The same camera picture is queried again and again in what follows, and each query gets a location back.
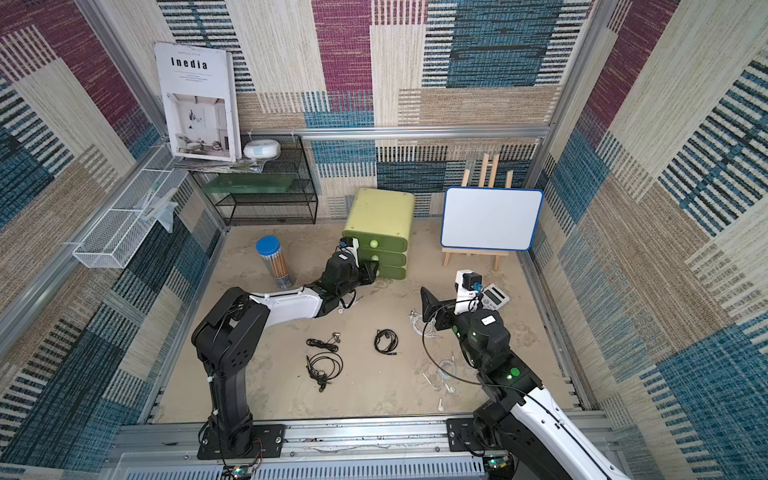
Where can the green sheet on shelf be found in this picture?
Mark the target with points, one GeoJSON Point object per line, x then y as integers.
{"type": "Point", "coordinates": [249, 183]}

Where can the white earphones near cabinet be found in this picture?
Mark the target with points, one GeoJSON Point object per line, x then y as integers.
{"type": "Point", "coordinates": [349, 305]}

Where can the white oval case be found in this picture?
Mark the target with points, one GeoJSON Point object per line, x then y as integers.
{"type": "Point", "coordinates": [262, 149]}

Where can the black earphones large loop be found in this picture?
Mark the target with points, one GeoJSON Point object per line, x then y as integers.
{"type": "Point", "coordinates": [323, 368]}

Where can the white earphones centre right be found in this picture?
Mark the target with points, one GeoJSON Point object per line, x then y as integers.
{"type": "Point", "coordinates": [421, 327]}

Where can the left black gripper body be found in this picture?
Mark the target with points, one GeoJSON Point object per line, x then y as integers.
{"type": "Point", "coordinates": [361, 276]}

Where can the black wire shelf rack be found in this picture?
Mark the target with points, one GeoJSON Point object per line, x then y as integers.
{"type": "Point", "coordinates": [299, 205]}

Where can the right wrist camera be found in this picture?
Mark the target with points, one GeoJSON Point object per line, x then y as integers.
{"type": "Point", "coordinates": [468, 291]}

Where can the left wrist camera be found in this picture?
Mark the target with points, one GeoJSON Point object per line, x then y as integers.
{"type": "Point", "coordinates": [349, 245]}

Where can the white wire basket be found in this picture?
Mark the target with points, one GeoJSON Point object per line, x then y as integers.
{"type": "Point", "coordinates": [119, 232]}

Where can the green three-drawer cabinet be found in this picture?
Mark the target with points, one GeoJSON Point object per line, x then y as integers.
{"type": "Point", "coordinates": [381, 222]}

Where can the Inedia magazine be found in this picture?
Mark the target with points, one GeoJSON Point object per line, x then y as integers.
{"type": "Point", "coordinates": [198, 93]}

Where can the black earphones round coil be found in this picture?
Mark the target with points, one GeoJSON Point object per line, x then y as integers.
{"type": "Point", "coordinates": [386, 342]}

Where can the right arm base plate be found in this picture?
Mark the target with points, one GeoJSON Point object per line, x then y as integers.
{"type": "Point", "coordinates": [464, 436]}

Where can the white calculator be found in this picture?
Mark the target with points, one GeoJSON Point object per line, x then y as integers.
{"type": "Point", "coordinates": [493, 298]}

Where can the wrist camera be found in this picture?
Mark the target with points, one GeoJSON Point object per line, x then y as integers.
{"type": "Point", "coordinates": [468, 291]}
{"type": "Point", "coordinates": [349, 245]}

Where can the small whiteboard on easel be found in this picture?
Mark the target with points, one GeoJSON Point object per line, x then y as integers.
{"type": "Point", "coordinates": [484, 220]}

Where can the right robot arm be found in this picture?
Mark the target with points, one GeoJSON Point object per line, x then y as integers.
{"type": "Point", "coordinates": [521, 416]}

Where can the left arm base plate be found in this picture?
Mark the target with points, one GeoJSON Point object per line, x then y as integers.
{"type": "Point", "coordinates": [258, 440]}

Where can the blue-lid pencil canister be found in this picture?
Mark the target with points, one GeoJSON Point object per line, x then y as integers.
{"type": "Point", "coordinates": [269, 249]}

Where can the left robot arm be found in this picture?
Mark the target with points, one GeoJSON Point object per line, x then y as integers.
{"type": "Point", "coordinates": [227, 338]}

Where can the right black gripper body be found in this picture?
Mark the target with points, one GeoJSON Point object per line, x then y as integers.
{"type": "Point", "coordinates": [441, 309]}

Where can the black earphones small coil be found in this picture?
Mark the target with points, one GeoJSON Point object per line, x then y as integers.
{"type": "Point", "coordinates": [331, 345]}

